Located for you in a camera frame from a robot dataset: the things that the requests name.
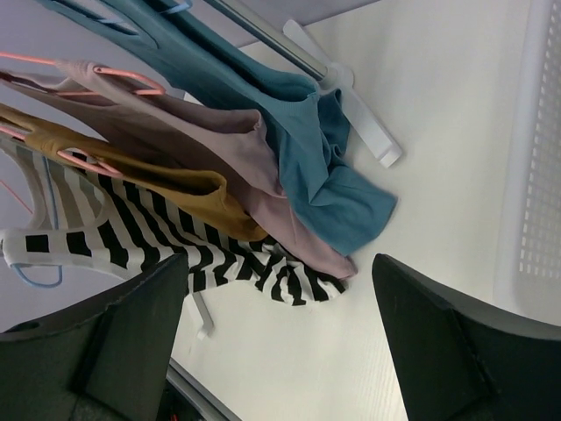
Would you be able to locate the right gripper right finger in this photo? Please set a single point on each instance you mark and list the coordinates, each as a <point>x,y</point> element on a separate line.
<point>459,358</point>

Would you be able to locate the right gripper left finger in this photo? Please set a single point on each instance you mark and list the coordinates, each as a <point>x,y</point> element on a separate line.
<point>104,358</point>

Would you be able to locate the black white striped tank top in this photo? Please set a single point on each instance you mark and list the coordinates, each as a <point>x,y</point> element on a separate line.
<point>119,228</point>

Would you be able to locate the blue hanger of striped top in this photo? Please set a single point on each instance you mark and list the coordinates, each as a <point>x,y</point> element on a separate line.
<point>53,218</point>

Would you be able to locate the mustard tank top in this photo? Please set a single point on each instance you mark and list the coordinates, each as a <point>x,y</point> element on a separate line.
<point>202,194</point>

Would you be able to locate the mauve pink tank top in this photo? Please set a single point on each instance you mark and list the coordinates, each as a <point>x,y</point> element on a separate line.
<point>173,133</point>

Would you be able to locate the teal blue tank top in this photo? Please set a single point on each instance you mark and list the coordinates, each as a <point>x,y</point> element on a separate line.
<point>150,44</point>

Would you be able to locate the blue hanger of teal top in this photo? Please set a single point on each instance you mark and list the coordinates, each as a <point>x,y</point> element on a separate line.
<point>105,14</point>

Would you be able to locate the metal clothes rack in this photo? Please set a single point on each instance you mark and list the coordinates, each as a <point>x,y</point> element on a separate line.
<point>337,87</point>

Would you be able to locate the white plastic basket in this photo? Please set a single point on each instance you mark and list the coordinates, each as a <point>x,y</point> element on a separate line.
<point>527,264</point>

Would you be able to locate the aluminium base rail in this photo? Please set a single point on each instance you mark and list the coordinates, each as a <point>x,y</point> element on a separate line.
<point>208,406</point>

